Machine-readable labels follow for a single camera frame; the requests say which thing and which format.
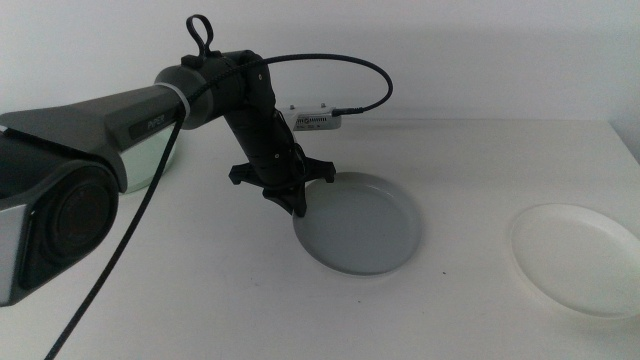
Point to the white shallow bowl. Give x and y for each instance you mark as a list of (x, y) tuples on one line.
[(575, 255)]

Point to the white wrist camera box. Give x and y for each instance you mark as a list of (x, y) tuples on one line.
[(315, 121)]

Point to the pale green shallow bowl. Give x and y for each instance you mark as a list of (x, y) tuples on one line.
[(145, 160)]

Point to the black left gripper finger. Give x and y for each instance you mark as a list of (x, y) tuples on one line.
[(302, 200), (282, 196)]

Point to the grey shallow bowl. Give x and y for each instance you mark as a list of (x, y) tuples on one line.
[(360, 225)]

